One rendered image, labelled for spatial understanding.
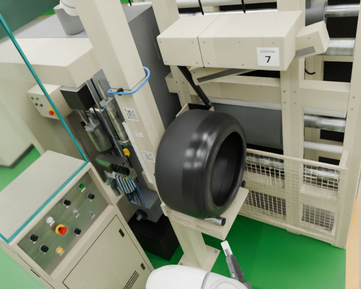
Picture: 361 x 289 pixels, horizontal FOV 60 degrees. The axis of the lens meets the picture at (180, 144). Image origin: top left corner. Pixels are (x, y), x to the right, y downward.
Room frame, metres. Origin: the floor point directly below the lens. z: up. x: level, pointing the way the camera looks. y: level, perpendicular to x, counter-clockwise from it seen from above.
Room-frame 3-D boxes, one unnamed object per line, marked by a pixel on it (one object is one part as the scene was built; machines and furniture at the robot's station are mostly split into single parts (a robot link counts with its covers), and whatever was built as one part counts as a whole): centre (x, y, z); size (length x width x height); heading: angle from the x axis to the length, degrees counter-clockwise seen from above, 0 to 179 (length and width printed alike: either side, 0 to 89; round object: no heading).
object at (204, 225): (1.12, 0.04, 0.83); 0.36 x 0.09 x 0.06; 48
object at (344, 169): (1.31, -0.45, 0.65); 0.90 x 0.02 x 0.70; 48
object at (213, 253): (1.38, 0.14, 0.01); 0.27 x 0.27 x 0.02; 48
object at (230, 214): (1.22, -0.06, 0.80); 0.37 x 0.36 x 0.02; 138
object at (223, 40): (1.36, -0.35, 1.71); 0.61 x 0.25 x 0.15; 48
